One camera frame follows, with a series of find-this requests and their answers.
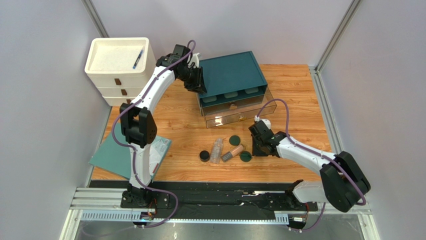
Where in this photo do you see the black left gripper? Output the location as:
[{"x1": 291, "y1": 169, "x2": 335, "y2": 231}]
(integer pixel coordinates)
[{"x1": 177, "y1": 66, "x2": 207, "y2": 95}]

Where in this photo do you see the beige tube grey cap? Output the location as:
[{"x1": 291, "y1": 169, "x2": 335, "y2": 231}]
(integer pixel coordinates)
[{"x1": 221, "y1": 144, "x2": 245, "y2": 163}]

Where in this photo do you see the teal drawer organizer box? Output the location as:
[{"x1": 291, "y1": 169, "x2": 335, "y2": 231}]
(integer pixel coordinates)
[{"x1": 197, "y1": 51, "x2": 268, "y2": 116}]

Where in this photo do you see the clear drawer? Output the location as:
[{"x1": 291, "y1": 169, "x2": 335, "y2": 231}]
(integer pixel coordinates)
[{"x1": 198, "y1": 87, "x2": 277, "y2": 128}]

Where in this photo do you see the clear plastic bottle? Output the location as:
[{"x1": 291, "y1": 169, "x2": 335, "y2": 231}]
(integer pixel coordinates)
[{"x1": 209, "y1": 138, "x2": 223, "y2": 164}]

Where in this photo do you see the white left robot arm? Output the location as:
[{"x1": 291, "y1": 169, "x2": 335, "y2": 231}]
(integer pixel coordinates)
[{"x1": 114, "y1": 40, "x2": 207, "y2": 192}]

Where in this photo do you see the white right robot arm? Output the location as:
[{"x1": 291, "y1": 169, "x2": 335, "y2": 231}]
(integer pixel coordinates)
[{"x1": 248, "y1": 119, "x2": 371, "y2": 213}]

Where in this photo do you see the green round compact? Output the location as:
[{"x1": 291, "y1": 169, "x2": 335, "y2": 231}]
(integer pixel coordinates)
[
  {"x1": 239, "y1": 150, "x2": 253, "y2": 163},
  {"x1": 228, "y1": 135, "x2": 241, "y2": 146}
]

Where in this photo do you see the black round jar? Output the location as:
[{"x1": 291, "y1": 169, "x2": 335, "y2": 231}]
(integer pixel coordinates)
[{"x1": 199, "y1": 150, "x2": 210, "y2": 163}]

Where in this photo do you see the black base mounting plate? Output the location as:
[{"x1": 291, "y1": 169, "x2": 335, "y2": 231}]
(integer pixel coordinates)
[{"x1": 120, "y1": 181, "x2": 319, "y2": 220}]

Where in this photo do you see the blue pen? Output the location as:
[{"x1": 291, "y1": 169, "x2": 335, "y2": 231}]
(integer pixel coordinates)
[{"x1": 132, "y1": 48, "x2": 144, "y2": 70}]

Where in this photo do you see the white drawer cabinet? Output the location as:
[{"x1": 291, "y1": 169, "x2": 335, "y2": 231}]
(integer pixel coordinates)
[{"x1": 84, "y1": 37, "x2": 156, "y2": 107}]

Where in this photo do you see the teal booklet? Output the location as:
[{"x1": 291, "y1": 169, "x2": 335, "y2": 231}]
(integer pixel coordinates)
[{"x1": 89, "y1": 133, "x2": 172, "y2": 180}]

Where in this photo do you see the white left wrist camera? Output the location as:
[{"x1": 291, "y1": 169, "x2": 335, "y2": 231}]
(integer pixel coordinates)
[{"x1": 188, "y1": 52, "x2": 201, "y2": 68}]

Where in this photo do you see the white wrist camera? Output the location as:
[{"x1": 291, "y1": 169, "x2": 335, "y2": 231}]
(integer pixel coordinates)
[
  {"x1": 188, "y1": 52, "x2": 201, "y2": 68},
  {"x1": 254, "y1": 115, "x2": 272, "y2": 129}
]

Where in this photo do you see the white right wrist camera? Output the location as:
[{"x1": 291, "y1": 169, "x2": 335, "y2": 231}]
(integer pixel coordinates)
[{"x1": 254, "y1": 115, "x2": 272, "y2": 129}]

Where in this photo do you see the aluminium frame rail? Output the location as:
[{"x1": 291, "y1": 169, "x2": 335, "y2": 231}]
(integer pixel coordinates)
[{"x1": 60, "y1": 186, "x2": 380, "y2": 240}]

